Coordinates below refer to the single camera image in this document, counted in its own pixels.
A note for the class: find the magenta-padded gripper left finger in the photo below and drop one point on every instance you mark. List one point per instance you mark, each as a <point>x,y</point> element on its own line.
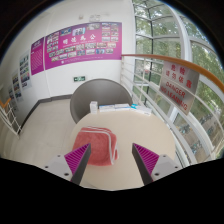
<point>76,159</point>

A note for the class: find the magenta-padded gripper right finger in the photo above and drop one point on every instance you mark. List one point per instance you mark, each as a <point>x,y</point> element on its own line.
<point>146,159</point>

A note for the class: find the coral red towel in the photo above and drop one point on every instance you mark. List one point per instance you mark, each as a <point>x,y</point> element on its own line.
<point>98,143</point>

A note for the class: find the long white blue-ended box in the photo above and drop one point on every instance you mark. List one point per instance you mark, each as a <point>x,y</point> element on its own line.
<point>141,110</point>

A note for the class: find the small upright white box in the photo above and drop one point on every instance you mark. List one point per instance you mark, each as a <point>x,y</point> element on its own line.
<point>93,107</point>

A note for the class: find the grey round-backed chair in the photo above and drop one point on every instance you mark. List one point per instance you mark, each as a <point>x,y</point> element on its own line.
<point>100,93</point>

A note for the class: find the white stair railing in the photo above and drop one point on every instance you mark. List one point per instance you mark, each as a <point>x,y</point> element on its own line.
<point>11,120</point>

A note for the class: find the white red-lettered warning sign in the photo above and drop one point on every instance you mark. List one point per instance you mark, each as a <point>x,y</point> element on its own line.
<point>178,87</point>

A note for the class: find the green exit sign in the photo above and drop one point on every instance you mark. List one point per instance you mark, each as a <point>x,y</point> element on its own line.
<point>79,79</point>

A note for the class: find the white railing with orange handrail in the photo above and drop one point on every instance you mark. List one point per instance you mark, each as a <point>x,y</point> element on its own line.
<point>150,57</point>

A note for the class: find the narrow magenta text poster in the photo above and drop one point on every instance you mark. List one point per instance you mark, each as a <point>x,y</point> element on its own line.
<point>37,56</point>

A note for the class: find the large magenta photo poster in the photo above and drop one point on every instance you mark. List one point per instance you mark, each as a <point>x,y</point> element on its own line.
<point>83,45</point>

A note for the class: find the white photo wall poster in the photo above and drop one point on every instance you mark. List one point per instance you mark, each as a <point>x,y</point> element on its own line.
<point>25,70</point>
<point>16,86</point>

